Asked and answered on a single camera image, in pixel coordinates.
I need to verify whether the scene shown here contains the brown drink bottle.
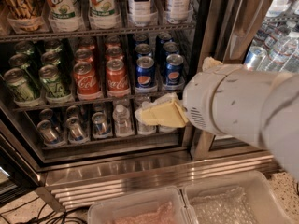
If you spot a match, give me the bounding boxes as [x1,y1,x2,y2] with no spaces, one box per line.
[5,0,43,32]

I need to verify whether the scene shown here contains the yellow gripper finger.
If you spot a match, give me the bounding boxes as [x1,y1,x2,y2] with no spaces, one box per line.
[136,93,189,128]
[202,57,222,72]

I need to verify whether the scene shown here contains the green can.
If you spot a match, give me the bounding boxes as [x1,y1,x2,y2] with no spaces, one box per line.
[4,68,40,102]
[39,65,71,98]

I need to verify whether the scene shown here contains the middle water bottle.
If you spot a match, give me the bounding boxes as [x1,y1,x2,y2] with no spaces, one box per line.
[135,100,157,135]

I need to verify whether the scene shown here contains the coca-cola can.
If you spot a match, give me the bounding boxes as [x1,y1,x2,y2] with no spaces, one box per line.
[106,59,129,91]
[73,62,100,95]

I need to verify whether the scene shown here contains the left Red Bull can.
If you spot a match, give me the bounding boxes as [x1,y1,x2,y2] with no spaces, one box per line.
[37,120,63,146]

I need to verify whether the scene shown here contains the left water bottle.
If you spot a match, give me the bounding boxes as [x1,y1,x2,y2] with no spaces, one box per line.
[113,104,134,137]

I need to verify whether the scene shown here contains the wire shelf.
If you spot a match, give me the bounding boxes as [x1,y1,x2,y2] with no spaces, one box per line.
[12,90,183,112]
[0,22,196,43]

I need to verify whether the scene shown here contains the top wire shelf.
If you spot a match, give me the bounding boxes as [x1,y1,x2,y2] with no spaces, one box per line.
[0,22,196,43]

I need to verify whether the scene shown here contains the front left Coca-Cola can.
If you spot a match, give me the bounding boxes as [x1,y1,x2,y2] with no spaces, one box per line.
[73,62,100,95]

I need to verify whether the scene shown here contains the stainless fridge door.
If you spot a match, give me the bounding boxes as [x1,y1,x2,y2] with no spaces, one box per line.
[190,0,299,161]

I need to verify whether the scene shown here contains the black floor cables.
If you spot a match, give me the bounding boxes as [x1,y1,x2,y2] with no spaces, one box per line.
[0,196,89,224]

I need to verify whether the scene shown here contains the green 7UP bottle left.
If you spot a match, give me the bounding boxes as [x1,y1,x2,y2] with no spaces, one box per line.
[46,0,81,32]

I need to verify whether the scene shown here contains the green 7UP bottle right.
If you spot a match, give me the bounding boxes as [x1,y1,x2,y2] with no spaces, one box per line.
[89,0,119,29]

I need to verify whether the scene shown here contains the pepsi can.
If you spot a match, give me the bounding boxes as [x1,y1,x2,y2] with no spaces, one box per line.
[135,56,155,88]
[164,54,184,85]

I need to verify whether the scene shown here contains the front right Coca-Cola can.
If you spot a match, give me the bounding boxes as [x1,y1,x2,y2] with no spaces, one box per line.
[106,59,129,91]

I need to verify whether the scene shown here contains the front left green can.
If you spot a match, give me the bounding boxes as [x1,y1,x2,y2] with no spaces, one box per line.
[4,68,40,102]

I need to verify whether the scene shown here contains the front right Pepsi can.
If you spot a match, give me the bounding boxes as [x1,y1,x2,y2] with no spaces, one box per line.
[164,54,184,85]

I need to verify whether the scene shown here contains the middle Red Bull can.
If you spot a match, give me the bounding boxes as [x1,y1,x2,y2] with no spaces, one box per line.
[66,117,88,142]

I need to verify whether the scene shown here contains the middle wire shelf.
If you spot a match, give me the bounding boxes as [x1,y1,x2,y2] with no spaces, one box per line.
[12,90,183,112]

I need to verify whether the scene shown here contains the right Red Bull can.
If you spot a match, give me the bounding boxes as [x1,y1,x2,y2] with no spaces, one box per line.
[92,112,111,138]

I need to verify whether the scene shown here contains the front left Pepsi can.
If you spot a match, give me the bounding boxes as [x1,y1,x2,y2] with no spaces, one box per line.
[135,56,155,88]

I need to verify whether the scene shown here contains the red bull can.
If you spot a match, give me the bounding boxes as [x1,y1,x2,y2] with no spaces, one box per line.
[66,117,88,142]
[37,120,63,146]
[92,112,111,138]

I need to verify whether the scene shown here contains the right clear plastic bin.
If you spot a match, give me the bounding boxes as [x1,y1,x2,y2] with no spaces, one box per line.
[182,171,295,224]

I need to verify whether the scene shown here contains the front right green can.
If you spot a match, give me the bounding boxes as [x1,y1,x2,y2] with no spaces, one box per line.
[39,65,71,98]

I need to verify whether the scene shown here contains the blue label tea bottle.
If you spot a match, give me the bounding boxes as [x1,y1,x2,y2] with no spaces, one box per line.
[128,0,154,26]
[164,0,190,23]

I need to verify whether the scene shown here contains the green 7up bottle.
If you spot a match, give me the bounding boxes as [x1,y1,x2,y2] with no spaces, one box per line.
[46,0,81,32]
[89,0,119,29]

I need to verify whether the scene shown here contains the left clear plastic bin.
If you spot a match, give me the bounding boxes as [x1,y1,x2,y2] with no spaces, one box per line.
[88,186,191,224]

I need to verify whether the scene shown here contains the clear plastic bin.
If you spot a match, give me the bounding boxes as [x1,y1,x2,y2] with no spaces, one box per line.
[88,186,191,224]
[182,171,295,224]

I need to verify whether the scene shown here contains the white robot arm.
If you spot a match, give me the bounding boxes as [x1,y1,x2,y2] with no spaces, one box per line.
[135,57,299,180]

